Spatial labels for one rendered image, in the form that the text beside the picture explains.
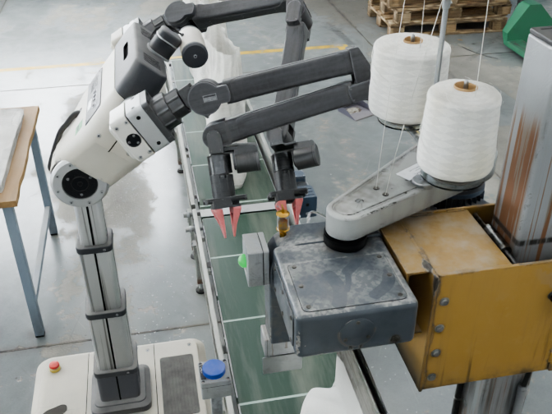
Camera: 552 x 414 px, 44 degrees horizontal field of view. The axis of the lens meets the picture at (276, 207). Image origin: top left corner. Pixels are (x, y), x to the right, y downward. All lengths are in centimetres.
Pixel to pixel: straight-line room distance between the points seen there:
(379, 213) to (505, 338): 39
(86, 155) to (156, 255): 187
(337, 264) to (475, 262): 28
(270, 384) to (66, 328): 125
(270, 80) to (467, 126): 55
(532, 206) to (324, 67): 56
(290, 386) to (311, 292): 116
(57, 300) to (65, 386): 89
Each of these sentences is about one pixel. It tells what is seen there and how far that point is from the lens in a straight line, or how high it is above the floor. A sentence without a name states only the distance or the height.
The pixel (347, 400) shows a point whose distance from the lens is 166.
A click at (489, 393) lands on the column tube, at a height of 90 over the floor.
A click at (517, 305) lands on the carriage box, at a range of 150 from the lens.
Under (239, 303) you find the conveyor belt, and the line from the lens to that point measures 275.
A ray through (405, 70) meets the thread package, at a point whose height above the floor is 165.
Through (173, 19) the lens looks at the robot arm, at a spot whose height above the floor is 154.
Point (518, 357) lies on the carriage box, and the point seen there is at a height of 108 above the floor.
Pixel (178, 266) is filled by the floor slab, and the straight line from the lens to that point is 360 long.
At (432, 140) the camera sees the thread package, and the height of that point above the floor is 160.
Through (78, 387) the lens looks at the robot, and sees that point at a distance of 269.
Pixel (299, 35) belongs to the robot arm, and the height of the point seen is 155.
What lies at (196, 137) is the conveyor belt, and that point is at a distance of 403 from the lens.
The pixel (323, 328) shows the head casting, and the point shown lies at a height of 130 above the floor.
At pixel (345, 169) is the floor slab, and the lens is 446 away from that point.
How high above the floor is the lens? 215
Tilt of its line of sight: 32 degrees down
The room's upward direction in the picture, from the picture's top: straight up
